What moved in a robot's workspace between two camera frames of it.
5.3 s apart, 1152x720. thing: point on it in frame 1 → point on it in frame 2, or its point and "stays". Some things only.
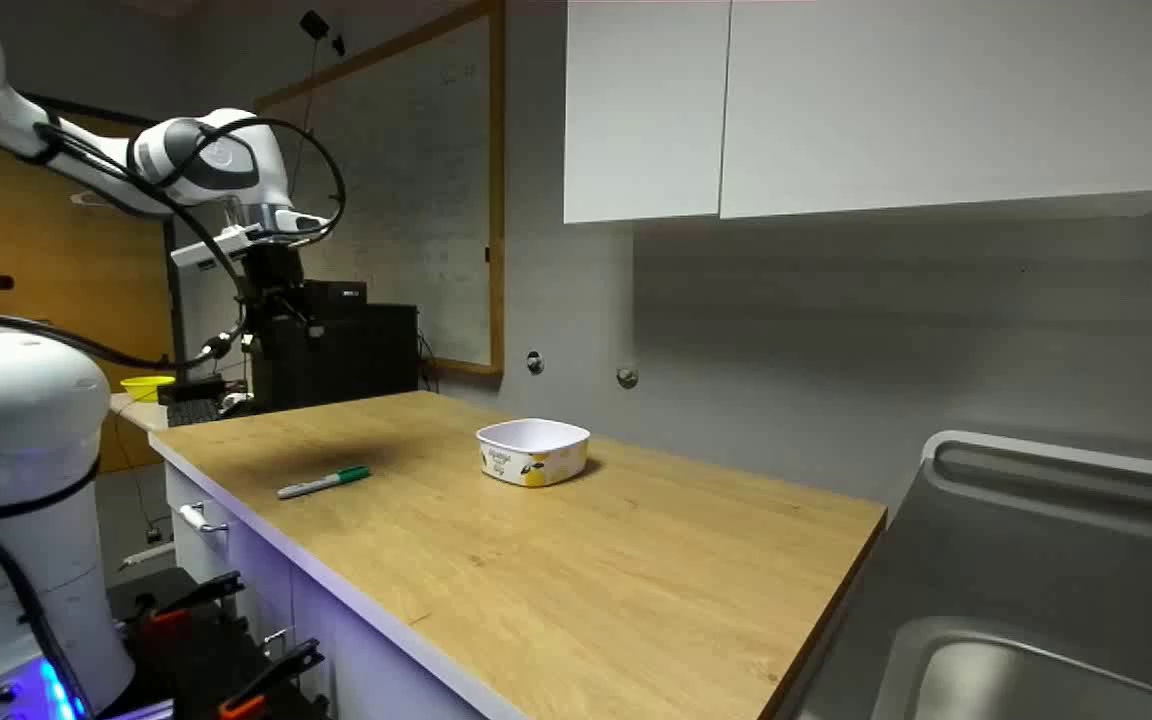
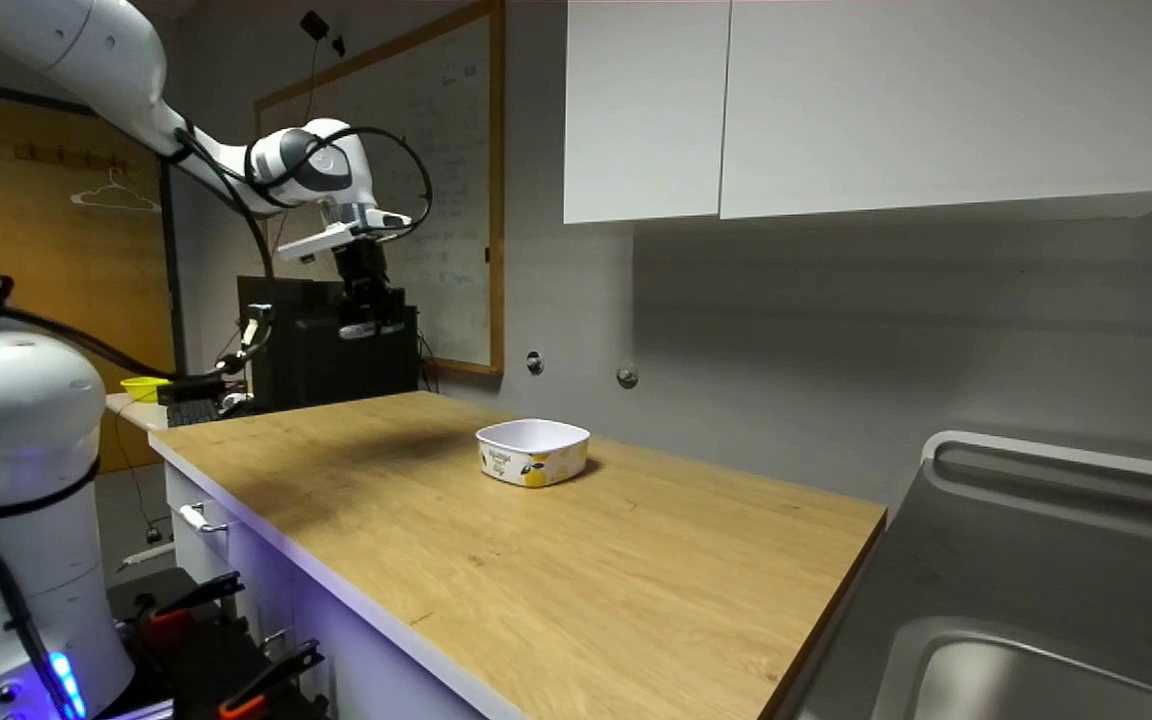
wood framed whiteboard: x=412 y=145 stays
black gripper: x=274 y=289 → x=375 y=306
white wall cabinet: x=736 y=109 stays
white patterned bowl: x=533 y=450 stays
